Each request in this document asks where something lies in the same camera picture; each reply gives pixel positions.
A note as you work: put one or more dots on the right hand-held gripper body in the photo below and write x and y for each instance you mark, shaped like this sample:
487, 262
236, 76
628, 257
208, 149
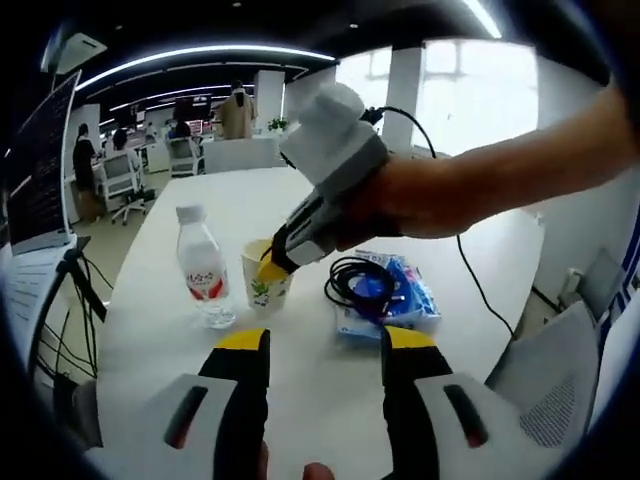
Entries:
335, 140

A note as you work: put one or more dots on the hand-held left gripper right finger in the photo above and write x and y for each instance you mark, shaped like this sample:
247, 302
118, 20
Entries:
405, 400

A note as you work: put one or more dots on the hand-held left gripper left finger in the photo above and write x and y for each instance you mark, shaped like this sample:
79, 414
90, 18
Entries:
240, 395

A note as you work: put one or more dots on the white paper cup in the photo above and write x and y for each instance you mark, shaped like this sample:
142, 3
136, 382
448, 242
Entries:
265, 300

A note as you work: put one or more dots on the blue plastic packet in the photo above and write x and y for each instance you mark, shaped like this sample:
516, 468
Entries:
360, 332

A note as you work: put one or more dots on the blue flowered tissue pack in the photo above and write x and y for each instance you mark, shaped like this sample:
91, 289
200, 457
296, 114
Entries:
420, 300

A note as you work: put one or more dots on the clear plastic water bottle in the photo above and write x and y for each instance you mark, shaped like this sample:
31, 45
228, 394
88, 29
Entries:
202, 265

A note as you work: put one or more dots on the person's right hand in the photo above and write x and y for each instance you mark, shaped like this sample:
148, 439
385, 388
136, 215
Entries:
425, 200

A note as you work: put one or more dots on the person's left hand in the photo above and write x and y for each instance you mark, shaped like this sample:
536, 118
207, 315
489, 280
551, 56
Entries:
318, 472

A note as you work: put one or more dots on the green potted plant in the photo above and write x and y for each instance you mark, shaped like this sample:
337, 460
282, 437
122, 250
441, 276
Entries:
277, 123

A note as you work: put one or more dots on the white desk partition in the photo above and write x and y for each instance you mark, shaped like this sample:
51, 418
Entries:
240, 152

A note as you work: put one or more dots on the white table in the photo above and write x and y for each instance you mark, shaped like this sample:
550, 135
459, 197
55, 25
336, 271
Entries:
325, 365

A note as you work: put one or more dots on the white office chair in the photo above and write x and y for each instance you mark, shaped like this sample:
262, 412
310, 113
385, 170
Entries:
122, 180
185, 157

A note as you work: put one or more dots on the grey mesh office chair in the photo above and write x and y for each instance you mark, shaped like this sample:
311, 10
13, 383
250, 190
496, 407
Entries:
545, 380

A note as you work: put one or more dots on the black tripod stand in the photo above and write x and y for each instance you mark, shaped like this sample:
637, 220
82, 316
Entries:
75, 280

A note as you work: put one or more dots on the large display screen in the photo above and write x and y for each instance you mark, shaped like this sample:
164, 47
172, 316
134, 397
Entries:
42, 170

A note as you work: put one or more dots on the ceiling air conditioner unit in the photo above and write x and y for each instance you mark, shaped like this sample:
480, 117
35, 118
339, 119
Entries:
75, 50

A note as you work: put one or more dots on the blue framed wall board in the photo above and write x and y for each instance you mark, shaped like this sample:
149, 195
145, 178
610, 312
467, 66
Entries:
627, 280

